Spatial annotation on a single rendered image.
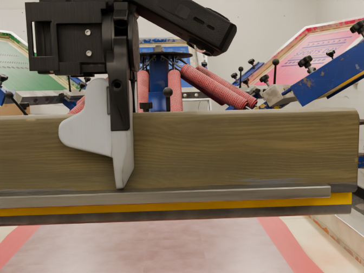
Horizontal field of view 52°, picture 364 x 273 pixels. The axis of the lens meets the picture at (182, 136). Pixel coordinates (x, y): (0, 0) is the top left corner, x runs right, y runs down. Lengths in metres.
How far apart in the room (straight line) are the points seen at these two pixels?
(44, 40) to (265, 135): 0.20
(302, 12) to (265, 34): 0.56
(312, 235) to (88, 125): 0.37
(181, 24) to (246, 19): 4.80
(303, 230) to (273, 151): 0.26
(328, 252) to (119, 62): 0.36
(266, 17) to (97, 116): 4.90
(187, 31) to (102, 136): 0.11
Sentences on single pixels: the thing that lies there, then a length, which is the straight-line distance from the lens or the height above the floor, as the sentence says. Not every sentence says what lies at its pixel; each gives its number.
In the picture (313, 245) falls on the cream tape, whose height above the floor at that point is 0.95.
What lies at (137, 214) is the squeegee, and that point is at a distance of 0.35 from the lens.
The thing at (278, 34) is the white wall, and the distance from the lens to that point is 5.18.
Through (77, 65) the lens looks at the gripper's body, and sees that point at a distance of 0.31.
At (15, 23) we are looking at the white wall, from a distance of 5.35.
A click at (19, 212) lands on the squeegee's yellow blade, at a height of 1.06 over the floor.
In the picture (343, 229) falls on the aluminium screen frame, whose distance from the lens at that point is 0.53.
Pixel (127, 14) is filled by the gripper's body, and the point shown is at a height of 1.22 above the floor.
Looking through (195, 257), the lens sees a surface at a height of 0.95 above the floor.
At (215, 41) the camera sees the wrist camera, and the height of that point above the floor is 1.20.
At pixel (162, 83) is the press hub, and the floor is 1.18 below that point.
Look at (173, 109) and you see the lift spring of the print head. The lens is 1.28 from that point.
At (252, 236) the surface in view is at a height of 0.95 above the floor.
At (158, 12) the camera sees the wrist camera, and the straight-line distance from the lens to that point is 0.31.
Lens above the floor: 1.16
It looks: 7 degrees down
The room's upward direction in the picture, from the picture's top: 1 degrees counter-clockwise
